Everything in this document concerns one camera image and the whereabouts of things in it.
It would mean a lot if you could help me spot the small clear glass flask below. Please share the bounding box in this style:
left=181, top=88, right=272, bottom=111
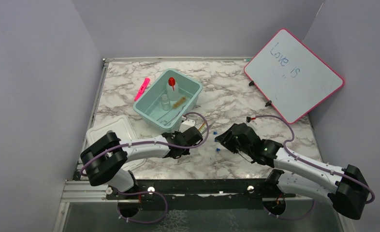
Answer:
left=161, top=94, right=171, bottom=111

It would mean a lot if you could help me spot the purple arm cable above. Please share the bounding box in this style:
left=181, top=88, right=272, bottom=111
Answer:
left=246, top=115, right=376, bottom=221
left=80, top=112, right=210, bottom=224

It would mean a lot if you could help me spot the pink highlighter marker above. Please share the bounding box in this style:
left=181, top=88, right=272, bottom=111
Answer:
left=134, top=77, right=150, bottom=101

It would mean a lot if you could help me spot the pink framed whiteboard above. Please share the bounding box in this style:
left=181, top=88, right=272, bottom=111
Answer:
left=244, top=29, right=345, bottom=124

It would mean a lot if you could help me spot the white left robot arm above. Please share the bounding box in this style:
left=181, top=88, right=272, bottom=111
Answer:
left=80, top=127, right=205, bottom=199

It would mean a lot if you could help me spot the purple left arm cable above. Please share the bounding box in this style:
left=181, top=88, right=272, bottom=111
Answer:
left=80, top=112, right=210, bottom=224

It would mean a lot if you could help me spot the white plastic bin lid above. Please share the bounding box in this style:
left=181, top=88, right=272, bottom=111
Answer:
left=86, top=115, right=147, bottom=183

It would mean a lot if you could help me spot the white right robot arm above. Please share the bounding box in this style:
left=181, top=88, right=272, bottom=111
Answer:
left=215, top=123, right=370, bottom=220

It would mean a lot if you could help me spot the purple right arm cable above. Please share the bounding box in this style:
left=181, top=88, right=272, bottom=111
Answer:
left=246, top=115, right=376, bottom=221

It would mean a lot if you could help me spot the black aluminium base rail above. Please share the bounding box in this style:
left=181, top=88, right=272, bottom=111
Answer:
left=88, top=178, right=295, bottom=211

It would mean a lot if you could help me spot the teal plastic bin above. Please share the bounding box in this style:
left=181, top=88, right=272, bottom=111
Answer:
left=133, top=69, right=203, bottom=132

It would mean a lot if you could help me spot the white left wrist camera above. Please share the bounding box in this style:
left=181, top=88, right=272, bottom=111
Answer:
left=179, top=119, right=196, bottom=132

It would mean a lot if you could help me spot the red capped wash bottle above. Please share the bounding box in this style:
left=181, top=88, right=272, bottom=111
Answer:
left=166, top=77, right=180, bottom=101

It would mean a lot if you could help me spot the brown test tube brush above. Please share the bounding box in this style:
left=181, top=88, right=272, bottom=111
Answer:
left=172, top=96, right=187, bottom=109

